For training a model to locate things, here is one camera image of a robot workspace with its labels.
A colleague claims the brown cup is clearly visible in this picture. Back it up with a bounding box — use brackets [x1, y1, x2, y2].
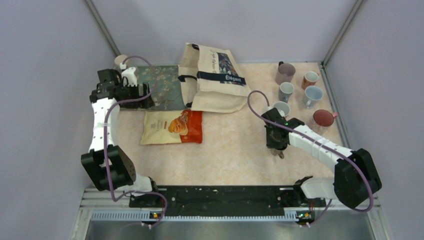
[270, 148, 285, 159]

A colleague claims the pink cup off tray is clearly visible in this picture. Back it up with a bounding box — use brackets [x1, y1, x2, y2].
[307, 109, 339, 135]

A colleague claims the clear grey tumbler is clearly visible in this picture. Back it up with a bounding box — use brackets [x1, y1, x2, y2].
[301, 85, 324, 109]

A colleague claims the lilac mug black handle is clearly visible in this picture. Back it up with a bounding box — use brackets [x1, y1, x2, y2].
[275, 61, 296, 85]

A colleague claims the salmon pink mug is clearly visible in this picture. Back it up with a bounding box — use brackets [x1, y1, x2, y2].
[301, 71, 320, 90]

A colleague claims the beige canvas tote bag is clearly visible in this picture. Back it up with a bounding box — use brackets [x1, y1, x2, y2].
[178, 43, 251, 114]

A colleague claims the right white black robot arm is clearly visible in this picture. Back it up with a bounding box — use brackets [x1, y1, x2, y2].
[260, 108, 382, 209]

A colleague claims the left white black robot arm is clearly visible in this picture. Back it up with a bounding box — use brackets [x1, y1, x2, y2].
[80, 67, 161, 207]

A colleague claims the floral blue serving tray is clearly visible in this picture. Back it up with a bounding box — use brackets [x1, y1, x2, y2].
[137, 65, 186, 111]

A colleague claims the cassava chips bag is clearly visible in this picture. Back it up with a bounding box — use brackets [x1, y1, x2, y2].
[140, 109, 203, 145]

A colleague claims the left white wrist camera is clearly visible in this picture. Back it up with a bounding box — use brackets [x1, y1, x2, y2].
[119, 63, 139, 87]

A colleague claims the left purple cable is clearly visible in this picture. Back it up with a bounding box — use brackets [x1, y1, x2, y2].
[102, 55, 169, 229]

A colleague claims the aluminium frame rail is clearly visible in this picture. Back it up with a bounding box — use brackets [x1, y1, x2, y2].
[79, 187, 382, 223]

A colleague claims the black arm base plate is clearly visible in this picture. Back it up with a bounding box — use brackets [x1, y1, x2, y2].
[129, 185, 326, 217]

